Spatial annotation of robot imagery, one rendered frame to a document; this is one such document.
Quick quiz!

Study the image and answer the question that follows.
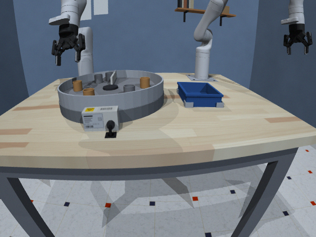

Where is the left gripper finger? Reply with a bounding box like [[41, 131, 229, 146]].
[[283, 35, 294, 55], [296, 32, 313, 54]]

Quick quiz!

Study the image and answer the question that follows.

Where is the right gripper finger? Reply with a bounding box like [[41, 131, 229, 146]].
[[51, 39, 65, 66], [67, 33, 85, 62]]

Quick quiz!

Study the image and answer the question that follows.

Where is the blue open-top crate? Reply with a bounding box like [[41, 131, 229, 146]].
[[177, 82, 224, 107]]

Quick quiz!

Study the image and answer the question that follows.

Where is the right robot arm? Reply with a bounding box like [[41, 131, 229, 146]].
[[49, 0, 94, 76]]

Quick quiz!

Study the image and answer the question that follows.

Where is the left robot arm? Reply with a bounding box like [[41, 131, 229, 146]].
[[194, 0, 305, 79]]

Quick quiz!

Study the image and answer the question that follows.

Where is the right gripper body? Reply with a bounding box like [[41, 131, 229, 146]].
[[59, 24, 79, 50]]

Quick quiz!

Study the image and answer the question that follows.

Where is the bronze bushing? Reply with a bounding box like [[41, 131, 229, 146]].
[[140, 77, 150, 88], [73, 80, 82, 92], [83, 88, 95, 96]]

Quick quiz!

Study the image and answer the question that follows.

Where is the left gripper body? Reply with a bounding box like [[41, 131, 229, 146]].
[[289, 24, 305, 43]]

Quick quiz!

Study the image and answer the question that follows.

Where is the grey cylinder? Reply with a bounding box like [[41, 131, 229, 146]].
[[123, 84, 135, 93], [105, 72, 113, 81], [94, 74, 103, 84]]

